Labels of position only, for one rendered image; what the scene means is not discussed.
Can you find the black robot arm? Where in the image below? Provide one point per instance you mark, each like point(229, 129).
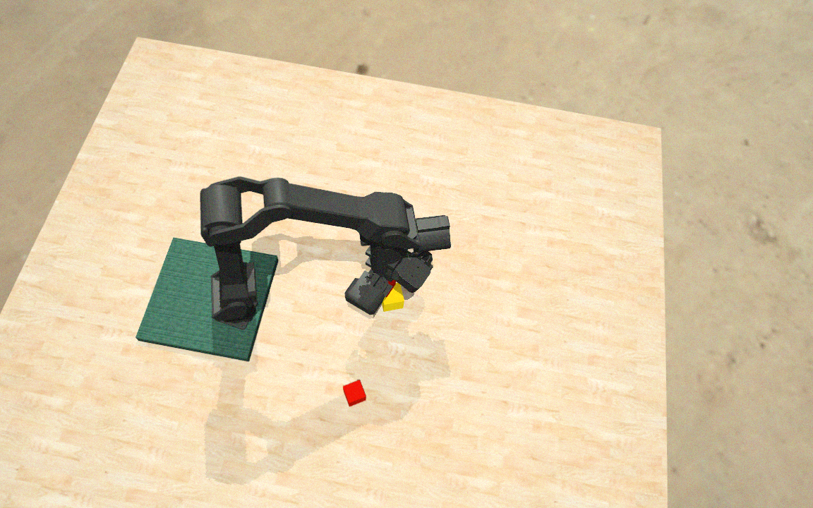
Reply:
point(385, 221)

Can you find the yellow cube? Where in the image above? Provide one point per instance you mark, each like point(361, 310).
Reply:
point(395, 299)

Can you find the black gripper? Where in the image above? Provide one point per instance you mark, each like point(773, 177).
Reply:
point(368, 291)

